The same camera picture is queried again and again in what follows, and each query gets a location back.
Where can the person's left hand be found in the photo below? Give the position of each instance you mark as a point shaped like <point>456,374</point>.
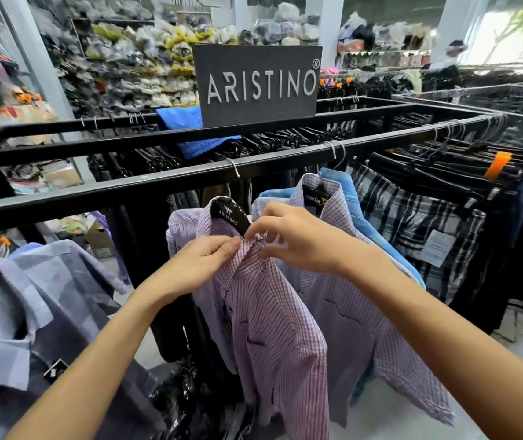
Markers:
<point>192,270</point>

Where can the person's right hand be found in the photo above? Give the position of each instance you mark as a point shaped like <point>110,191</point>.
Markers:
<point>307,242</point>

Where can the person's left thumb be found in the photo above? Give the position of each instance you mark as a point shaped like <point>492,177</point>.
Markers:
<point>222,241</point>

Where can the person's right thumb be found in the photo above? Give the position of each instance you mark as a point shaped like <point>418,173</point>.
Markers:
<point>273,252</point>

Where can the purple striped shirt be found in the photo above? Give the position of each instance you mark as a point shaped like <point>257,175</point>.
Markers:
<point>270,339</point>

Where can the person's right forearm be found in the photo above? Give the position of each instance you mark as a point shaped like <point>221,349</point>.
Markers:
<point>454,357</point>

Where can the person's left forearm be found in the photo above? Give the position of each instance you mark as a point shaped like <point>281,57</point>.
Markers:
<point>101,361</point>

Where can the black labelled hanger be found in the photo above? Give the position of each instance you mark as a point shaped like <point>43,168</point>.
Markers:
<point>230,214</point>

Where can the black hanger with yellow print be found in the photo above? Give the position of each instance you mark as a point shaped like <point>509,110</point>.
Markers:
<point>315,196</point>

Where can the row of dark hangered garments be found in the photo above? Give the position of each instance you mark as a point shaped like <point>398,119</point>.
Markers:
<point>280,139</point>

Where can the purple checked shirt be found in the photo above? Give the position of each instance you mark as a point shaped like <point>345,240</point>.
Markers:
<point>357,334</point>

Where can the cardboard box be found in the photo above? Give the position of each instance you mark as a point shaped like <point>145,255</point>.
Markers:
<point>100,240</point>

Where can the blue folded cloth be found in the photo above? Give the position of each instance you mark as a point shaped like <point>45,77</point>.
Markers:
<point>180,123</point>

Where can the black metal clothes rack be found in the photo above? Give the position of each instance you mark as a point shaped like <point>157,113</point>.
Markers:
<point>105,192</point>

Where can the black white plaid shorts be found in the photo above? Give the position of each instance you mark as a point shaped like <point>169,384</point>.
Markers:
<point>408,215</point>

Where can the black brand sign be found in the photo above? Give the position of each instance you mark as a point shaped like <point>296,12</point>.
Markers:
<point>257,84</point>

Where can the black plastic wrapped garments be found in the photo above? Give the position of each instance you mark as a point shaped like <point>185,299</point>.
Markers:
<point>188,403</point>

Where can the white paper tag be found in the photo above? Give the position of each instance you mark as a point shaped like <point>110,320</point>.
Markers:
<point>438,248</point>

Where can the grey blue plaid shirt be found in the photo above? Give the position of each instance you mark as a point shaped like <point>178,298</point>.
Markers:
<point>64,293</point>

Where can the shelf of bagged shoes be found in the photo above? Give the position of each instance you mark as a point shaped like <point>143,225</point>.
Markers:
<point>142,64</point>

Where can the small black white tag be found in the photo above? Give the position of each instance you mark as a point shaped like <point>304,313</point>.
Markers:
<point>55,371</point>

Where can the pile of bagged items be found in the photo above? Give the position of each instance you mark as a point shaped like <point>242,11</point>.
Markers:
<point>284,27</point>

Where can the row of black hung trousers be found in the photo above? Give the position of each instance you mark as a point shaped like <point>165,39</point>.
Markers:
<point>509,215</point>

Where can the orange size tag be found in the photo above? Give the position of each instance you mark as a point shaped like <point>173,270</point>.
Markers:
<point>497,165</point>

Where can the shelf of bagged goods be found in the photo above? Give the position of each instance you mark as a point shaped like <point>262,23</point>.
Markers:
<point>385,38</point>

